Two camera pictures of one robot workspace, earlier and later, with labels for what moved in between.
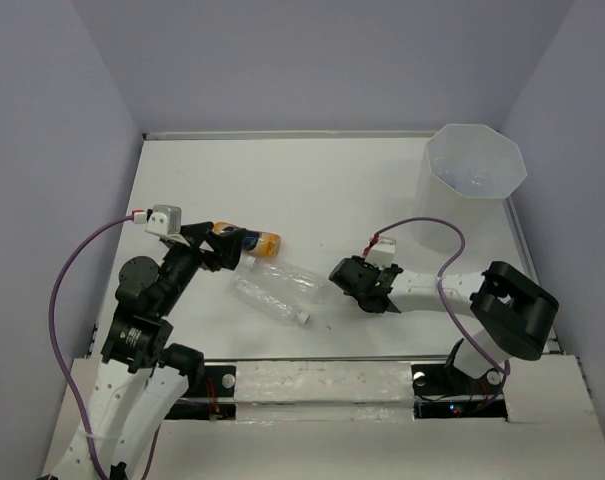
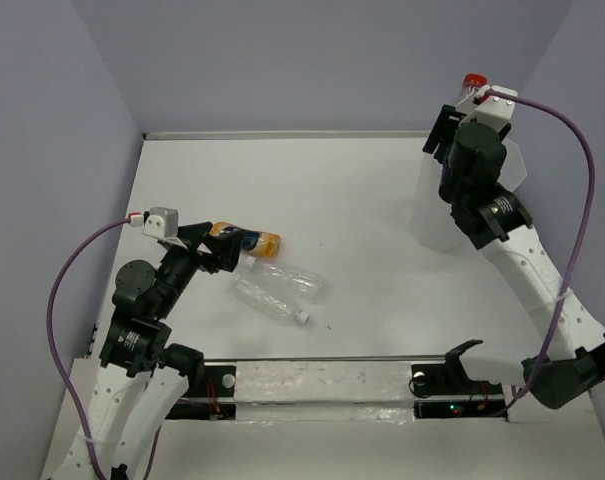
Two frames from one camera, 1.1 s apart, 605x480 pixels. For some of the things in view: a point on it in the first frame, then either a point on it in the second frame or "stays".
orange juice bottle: [258, 243] stays
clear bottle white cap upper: [291, 281] stays
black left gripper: [228, 245] stays
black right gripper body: [366, 265] to [444, 187]
